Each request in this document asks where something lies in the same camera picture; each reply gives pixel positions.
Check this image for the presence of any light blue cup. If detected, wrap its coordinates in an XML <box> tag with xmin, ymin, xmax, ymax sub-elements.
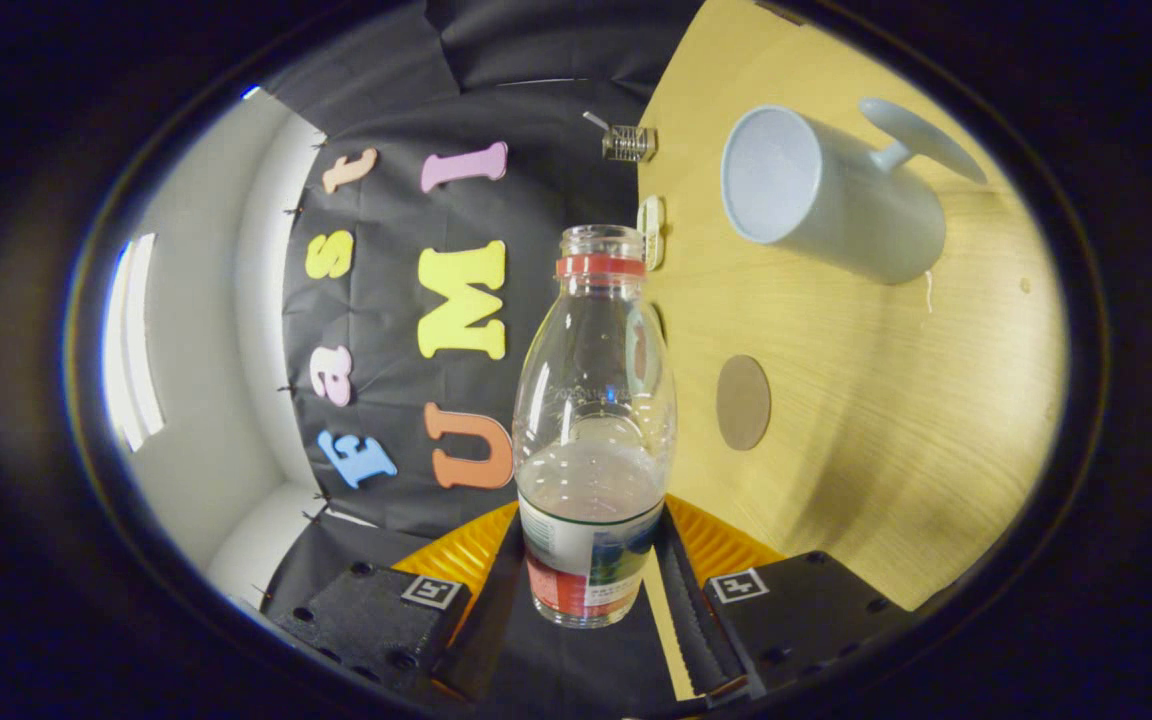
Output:
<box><xmin>720</xmin><ymin>97</ymin><xmax>987</xmax><ymax>286</ymax></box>

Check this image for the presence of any large ceiling light panel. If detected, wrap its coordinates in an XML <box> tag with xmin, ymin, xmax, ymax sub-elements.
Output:
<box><xmin>101</xmin><ymin>233</ymin><xmax>165</xmax><ymax>453</ymax></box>

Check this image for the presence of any small wire basket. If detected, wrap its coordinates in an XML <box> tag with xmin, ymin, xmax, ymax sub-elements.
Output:
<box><xmin>602</xmin><ymin>124</ymin><xmax>657</xmax><ymax>162</ymax></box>

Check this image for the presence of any black backdrop cloth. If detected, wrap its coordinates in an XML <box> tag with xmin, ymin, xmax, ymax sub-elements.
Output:
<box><xmin>261</xmin><ymin>0</ymin><xmax>707</xmax><ymax>701</ymax></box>

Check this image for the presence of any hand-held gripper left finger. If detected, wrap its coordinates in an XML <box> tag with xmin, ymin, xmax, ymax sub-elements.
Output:
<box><xmin>271</xmin><ymin>500</ymin><xmax>527</xmax><ymax>701</ymax></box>

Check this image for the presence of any clear juice bottle red label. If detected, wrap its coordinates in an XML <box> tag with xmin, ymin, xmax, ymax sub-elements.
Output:
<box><xmin>512</xmin><ymin>225</ymin><xmax>678</xmax><ymax>629</ymax></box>

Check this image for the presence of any wooden table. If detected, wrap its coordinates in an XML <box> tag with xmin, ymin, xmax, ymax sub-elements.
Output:
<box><xmin>636</xmin><ymin>0</ymin><xmax>1072</xmax><ymax>701</ymax></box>

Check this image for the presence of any white divided condiment tray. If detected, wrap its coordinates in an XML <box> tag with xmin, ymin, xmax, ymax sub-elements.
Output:
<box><xmin>636</xmin><ymin>195</ymin><xmax>667</xmax><ymax>271</ymax></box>

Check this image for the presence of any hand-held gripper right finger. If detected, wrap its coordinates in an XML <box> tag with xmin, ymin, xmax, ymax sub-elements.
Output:
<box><xmin>656</xmin><ymin>495</ymin><xmax>919</xmax><ymax>699</ymax></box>

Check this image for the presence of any round brown coaster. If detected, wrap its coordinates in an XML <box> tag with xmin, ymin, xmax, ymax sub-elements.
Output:
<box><xmin>716</xmin><ymin>354</ymin><xmax>772</xmax><ymax>451</ymax></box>

